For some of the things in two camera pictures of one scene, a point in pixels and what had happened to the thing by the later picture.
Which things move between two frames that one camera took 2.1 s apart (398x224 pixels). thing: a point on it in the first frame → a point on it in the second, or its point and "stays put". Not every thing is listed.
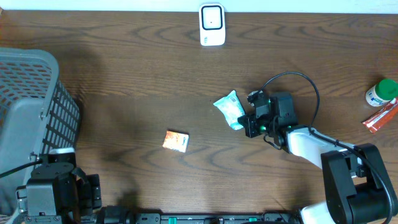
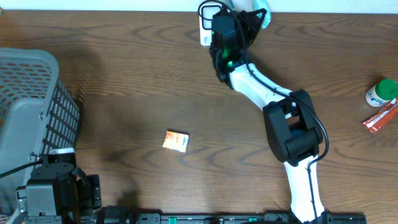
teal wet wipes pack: x=232 y=109 → x=253 y=5
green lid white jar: x=386 y=91 stays put
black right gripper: x=248 y=122 → x=249 y=25
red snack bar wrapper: x=373 y=123 stays put
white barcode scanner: x=212 y=24 stays put
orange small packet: x=177 y=141 stays put
